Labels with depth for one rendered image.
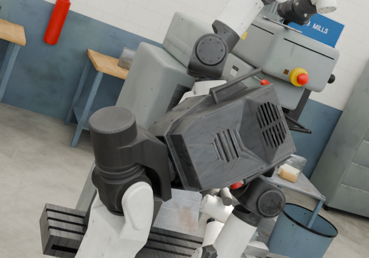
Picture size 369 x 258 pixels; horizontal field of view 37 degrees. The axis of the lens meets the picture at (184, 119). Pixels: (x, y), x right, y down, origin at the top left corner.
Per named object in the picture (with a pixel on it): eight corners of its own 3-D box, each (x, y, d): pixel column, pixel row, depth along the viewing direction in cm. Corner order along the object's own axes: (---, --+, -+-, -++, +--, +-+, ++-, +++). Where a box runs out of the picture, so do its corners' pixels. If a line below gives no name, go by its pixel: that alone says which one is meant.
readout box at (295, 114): (297, 128, 240) (318, 84, 235) (280, 122, 236) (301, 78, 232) (277, 113, 258) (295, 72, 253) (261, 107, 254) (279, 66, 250)
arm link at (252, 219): (265, 234, 160) (288, 194, 159) (240, 222, 157) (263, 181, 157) (251, 219, 171) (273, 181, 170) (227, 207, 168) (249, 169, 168)
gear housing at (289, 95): (296, 112, 198) (308, 87, 196) (239, 92, 189) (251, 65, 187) (258, 85, 228) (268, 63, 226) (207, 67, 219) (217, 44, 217)
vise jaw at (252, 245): (265, 258, 222) (269, 250, 221) (233, 251, 217) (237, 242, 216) (260, 250, 228) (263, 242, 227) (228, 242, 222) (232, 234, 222)
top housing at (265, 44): (324, 95, 188) (345, 51, 184) (261, 72, 178) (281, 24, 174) (265, 62, 230) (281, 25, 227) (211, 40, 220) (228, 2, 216)
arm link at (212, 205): (221, 216, 201) (224, 230, 190) (195, 203, 199) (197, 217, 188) (236, 190, 198) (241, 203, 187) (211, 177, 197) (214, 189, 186)
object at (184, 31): (260, 108, 220) (281, 62, 215) (211, 92, 211) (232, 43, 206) (197, 60, 291) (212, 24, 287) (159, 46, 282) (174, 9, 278)
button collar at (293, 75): (303, 88, 182) (311, 72, 181) (288, 83, 180) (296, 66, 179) (300, 87, 184) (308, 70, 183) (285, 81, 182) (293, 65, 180)
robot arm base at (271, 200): (262, 230, 157) (292, 203, 158) (236, 198, 154) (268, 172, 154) (245, 211, 172) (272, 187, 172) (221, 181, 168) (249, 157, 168)
